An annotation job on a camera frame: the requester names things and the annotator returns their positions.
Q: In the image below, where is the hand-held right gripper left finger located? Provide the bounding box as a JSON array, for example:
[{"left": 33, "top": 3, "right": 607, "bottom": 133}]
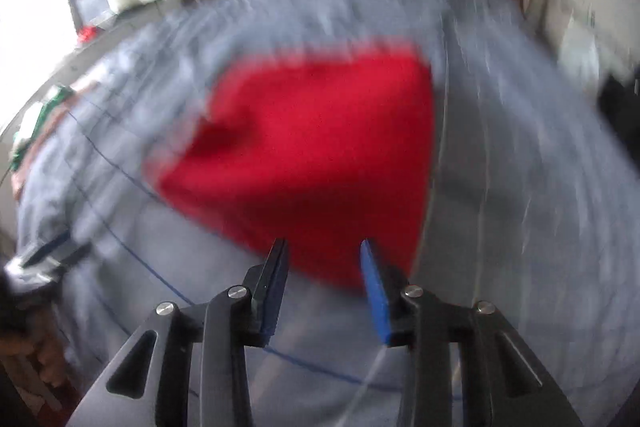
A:
[{"left": 65, "top": 237, "right": 291, "bottom": 427}]

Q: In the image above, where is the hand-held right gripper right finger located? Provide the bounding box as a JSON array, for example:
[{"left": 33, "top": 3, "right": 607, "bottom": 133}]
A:
[{"left": 360, "top": 238, "right": 586, "bottom": 427}]

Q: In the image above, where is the red sweater with white print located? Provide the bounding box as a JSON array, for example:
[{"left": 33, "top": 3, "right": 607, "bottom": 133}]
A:
[{"left": 142, "top": 39, "right": 436, "bottom": 295}]

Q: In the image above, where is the grey checked duvet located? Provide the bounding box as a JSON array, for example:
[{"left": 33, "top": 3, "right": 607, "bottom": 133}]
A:
[{"left": 10, "top": 0, "right": 640, "bottom": 427}]

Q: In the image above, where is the black jacket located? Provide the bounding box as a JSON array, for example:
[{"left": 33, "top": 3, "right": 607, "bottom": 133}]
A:
[{"left": 597, "top": 67, "right": 640, "bottom": 118}]

